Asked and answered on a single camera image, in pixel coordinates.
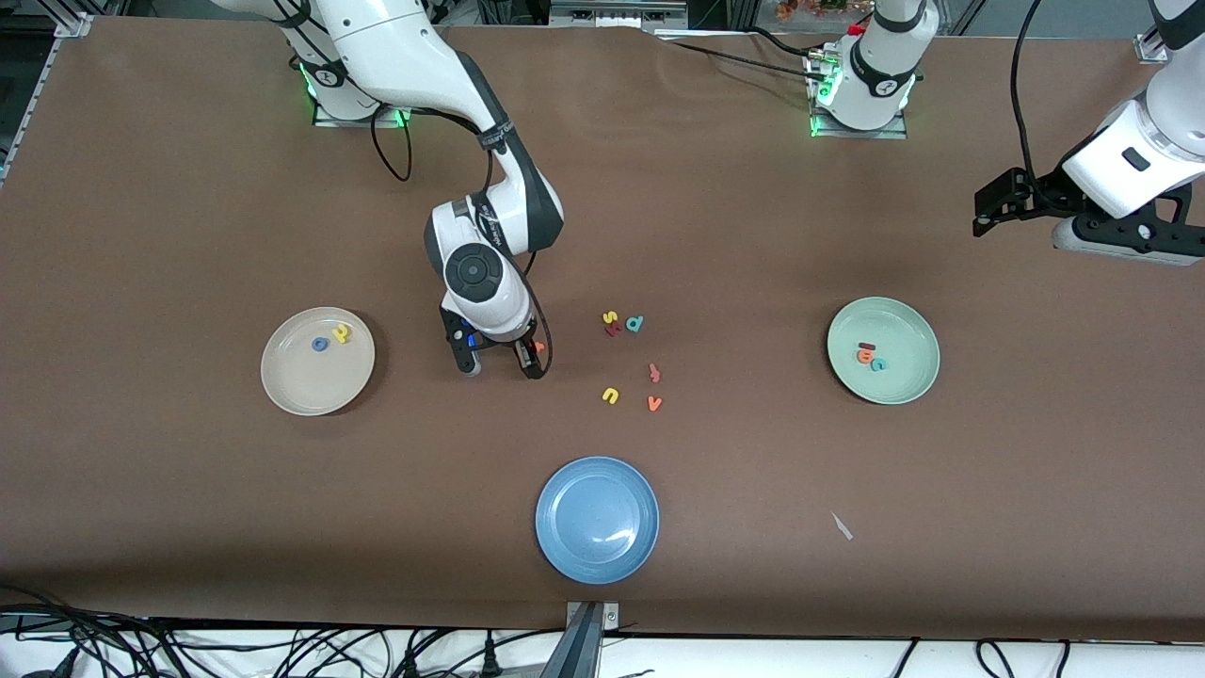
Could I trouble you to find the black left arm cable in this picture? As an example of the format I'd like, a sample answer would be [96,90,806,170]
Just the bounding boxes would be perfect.
[1010,0,1051,189]

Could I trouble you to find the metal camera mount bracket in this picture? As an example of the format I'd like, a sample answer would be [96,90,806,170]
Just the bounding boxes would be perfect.
[565,601,620,678]

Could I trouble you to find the aluminium frame equipment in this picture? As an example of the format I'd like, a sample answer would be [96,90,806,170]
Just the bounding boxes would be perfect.
[551,0,688,29]

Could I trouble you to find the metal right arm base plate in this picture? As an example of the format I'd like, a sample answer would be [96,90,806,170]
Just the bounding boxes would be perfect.
[313,94,410,128]

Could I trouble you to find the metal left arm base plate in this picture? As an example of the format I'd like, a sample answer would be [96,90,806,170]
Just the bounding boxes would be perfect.
[810,52,909,140]

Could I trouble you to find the beige brown plate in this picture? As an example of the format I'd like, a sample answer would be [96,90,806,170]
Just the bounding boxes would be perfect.
[261,307,377,417]

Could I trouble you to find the orange flowers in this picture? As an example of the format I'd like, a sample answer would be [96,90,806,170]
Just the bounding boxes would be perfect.
[775,0,876,22]

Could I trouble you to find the black table cable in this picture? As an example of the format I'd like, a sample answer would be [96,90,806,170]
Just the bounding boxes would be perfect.
[659,38,820,82]
[739,24,822,59]

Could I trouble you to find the green plate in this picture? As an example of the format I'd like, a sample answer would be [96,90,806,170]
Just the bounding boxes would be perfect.
[827,297,941,406]

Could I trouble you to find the blue plate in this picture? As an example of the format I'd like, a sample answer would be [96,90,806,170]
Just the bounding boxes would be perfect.
[535,457,660,585]

